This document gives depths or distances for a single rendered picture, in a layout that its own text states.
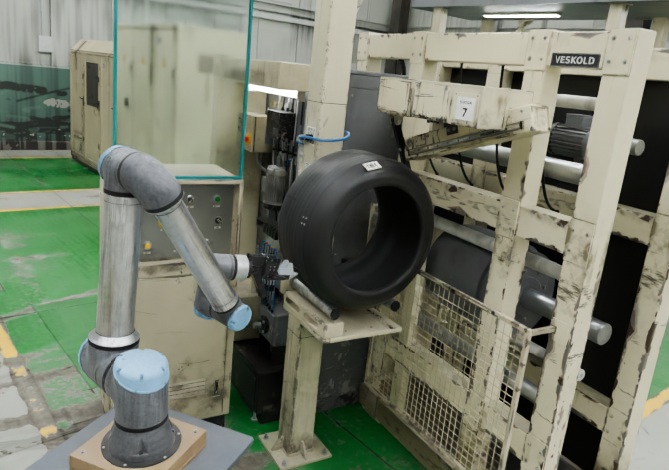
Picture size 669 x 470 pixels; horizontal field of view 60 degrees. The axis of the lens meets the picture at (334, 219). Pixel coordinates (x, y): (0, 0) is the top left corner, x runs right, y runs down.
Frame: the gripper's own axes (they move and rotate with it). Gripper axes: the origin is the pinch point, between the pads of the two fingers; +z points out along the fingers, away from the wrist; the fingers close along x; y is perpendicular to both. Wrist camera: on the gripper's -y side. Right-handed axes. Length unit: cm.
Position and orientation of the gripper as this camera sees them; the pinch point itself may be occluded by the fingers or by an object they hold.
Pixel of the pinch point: (294, 275)
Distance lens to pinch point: 215.6
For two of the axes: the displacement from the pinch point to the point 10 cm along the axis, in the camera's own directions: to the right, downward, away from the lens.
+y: 2.1, -9.6, -1.8
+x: -4.9, -2.6, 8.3
